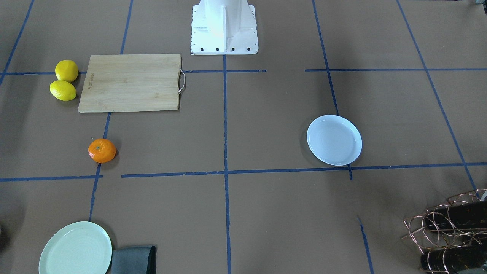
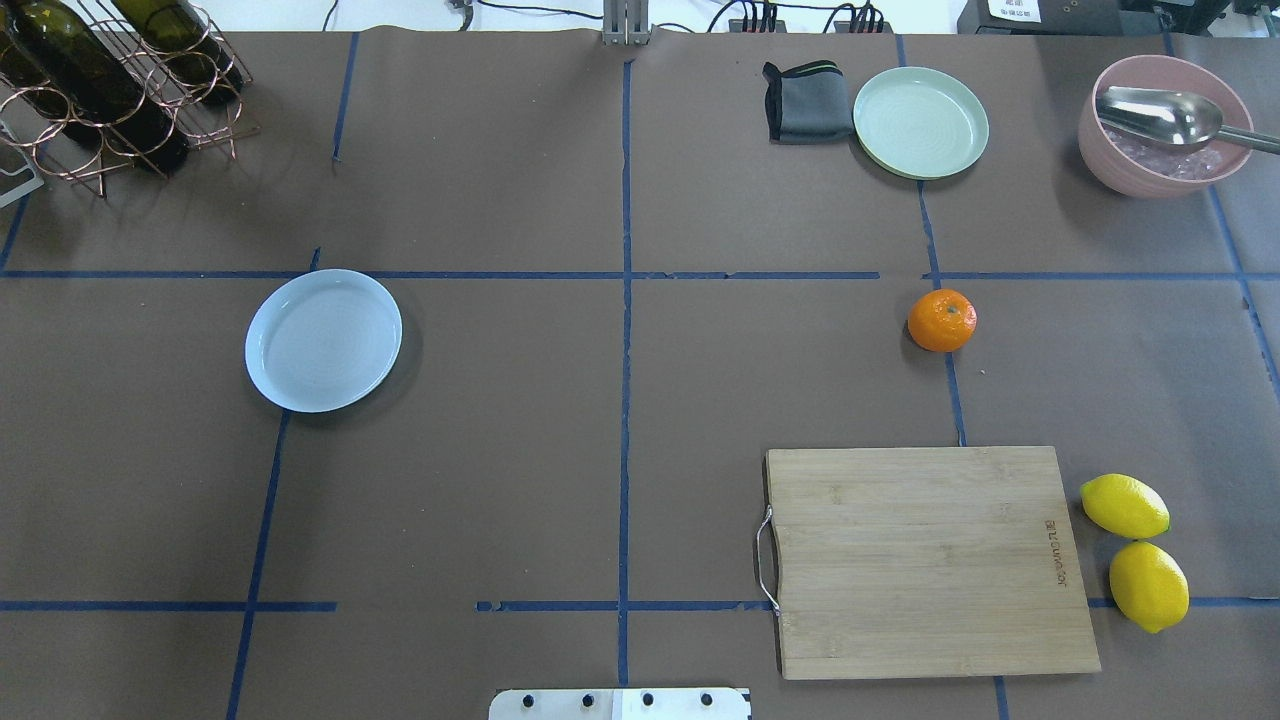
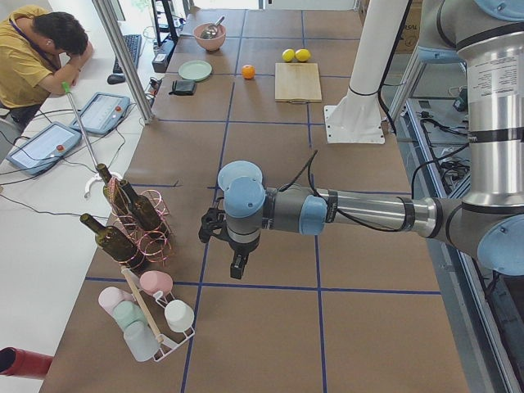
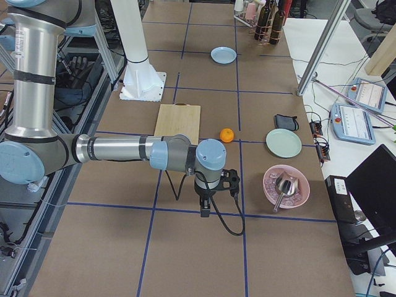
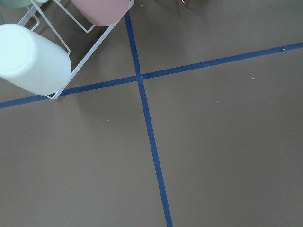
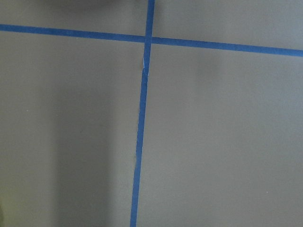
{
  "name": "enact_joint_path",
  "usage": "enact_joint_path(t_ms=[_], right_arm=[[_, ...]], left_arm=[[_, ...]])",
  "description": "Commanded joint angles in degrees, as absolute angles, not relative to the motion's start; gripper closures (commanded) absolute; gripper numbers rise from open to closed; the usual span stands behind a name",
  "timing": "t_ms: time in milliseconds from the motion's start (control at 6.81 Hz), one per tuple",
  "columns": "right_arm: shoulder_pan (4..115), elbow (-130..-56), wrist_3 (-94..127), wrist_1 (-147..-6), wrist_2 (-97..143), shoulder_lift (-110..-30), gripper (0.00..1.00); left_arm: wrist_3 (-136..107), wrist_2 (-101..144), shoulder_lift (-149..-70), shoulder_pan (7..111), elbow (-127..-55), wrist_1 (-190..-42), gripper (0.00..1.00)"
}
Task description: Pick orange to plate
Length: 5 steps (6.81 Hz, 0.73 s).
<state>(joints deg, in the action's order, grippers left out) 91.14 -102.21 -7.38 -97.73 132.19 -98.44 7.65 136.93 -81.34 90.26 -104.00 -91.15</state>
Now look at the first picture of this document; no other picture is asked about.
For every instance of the light blue plate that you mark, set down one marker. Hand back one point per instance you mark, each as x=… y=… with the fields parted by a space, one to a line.
x=334 y=140

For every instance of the pale green plate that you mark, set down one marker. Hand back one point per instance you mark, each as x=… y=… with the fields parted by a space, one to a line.
x=79 y=248

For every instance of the bamboo cutting board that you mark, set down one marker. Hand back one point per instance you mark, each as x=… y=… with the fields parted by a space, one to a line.
x=132 y=83

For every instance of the orange mandarin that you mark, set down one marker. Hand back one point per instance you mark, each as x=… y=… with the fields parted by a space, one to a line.
x=102 y=150

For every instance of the grey folded cloth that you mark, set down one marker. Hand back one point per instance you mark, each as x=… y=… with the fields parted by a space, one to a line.
x=134 y=260

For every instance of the lower yellow lemon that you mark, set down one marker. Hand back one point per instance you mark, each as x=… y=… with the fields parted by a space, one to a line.
x=63 y=90

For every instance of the yellow lemon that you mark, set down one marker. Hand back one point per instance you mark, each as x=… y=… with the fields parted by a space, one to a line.
x=66 y=70
x=63 y=90

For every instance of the upper yellow lemon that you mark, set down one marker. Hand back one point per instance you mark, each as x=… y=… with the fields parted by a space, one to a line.
x=66 y=70

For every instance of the dark wine bottle upper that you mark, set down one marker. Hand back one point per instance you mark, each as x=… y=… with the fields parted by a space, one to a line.
x=465 y=217

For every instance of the dark wine bottle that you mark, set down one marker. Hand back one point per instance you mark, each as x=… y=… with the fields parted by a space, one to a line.
x=459 y=260
x=465 y=217

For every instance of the dark wine bottle lower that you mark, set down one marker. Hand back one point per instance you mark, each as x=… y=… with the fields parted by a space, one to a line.
x=459 y=260

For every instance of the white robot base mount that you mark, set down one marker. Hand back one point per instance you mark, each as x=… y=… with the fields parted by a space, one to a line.
x=223 y=27

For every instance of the copper wire bottle rack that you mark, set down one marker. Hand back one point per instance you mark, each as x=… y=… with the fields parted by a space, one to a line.
x=451 y=236

